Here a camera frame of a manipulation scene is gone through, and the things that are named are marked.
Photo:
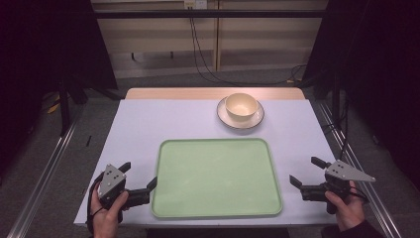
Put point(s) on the person's left hand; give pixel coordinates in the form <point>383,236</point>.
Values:
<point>105,216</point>

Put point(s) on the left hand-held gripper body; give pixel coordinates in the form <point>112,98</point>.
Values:
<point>111,180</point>

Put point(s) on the green plastic tray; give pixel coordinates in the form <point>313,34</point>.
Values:
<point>216,178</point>

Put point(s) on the black metal stand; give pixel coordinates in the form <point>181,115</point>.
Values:
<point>336,95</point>
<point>63,105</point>

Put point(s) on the small black floor item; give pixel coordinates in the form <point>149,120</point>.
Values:
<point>88,141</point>

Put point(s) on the person's right hand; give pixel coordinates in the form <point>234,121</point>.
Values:
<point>348,210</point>

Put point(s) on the white wall socket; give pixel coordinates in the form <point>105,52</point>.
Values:
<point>195,3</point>

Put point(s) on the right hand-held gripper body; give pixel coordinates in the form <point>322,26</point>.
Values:
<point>343,174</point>

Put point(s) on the cream bowl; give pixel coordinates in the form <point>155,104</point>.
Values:
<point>241,105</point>

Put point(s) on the aluminium floor rail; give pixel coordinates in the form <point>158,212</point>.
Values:
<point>43,178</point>
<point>385,218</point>

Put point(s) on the dark curtain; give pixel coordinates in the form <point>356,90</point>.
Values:
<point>383,66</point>
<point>39,59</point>

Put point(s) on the pale table cover sheet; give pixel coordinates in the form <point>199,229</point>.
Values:
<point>132,132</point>

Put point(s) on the white plate with dark rim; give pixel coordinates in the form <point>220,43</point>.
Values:
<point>244,124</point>

